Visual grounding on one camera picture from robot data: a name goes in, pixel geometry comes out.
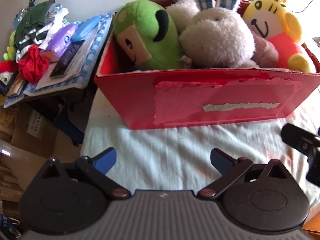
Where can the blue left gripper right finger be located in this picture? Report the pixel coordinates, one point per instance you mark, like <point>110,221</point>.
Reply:
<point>224,162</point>

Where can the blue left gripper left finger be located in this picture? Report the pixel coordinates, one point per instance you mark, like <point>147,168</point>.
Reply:
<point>102,162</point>

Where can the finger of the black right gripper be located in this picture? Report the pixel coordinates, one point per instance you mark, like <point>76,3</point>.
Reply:
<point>306,143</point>

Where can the white plush bunny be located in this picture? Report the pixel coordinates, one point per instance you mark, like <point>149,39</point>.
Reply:
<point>212,34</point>

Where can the green avocado plush toy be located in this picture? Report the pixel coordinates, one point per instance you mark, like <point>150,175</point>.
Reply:
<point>148,35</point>

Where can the cartoon bear bed sheet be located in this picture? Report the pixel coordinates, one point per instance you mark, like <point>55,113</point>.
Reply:
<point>179,158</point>

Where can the red cardboard box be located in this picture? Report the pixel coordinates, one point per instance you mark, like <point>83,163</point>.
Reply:
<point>195,96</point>

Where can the cardboard boxes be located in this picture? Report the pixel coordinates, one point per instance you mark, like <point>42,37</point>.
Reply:
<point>34,131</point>

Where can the pink plush toy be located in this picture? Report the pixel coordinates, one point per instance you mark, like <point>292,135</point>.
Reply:
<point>265,54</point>

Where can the red cloth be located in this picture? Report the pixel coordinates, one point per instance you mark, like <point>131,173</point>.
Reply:
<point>33,66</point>

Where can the purple tissue pack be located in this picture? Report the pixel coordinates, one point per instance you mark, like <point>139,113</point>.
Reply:
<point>59,43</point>

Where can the yellow tiger plush toy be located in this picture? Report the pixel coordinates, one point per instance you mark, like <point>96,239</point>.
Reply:
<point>270,20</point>

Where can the blue plastic case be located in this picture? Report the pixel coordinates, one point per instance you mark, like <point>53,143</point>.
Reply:
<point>85,28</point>

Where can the red santa plush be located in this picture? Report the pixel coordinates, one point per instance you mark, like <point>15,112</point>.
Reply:
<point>7,69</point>

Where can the small green plush toy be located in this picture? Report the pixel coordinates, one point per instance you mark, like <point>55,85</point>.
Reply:
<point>10,54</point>

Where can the green striped garment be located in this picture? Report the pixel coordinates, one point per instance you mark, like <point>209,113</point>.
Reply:
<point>34,18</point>

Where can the blue patterned cloth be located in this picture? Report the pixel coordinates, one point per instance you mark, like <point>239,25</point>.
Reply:
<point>57,14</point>

